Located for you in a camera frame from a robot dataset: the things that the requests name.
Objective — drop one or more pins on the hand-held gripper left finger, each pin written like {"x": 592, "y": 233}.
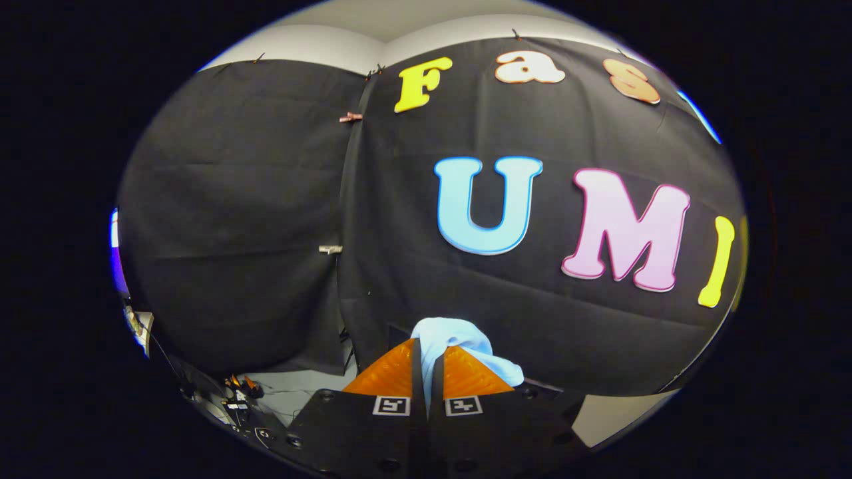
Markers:
{"x": 418, "y": 379}

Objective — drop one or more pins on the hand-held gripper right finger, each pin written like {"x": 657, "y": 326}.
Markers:
{"x": 436, "y": 399}

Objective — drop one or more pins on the light blue polo shirt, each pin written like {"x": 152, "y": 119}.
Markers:
{"x": 452, "y": 332}

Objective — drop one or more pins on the silver clip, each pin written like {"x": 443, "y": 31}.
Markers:
{"x": 330, "y": 249}

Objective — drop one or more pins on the orange black clutter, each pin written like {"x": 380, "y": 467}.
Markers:
{"x": 241, "y": 387}

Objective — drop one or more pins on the black backdrop cloth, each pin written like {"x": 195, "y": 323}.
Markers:
{"x": 266, "y": 199}

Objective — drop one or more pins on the copper clip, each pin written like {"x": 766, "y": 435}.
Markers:
{"x": 351, "y": 117}

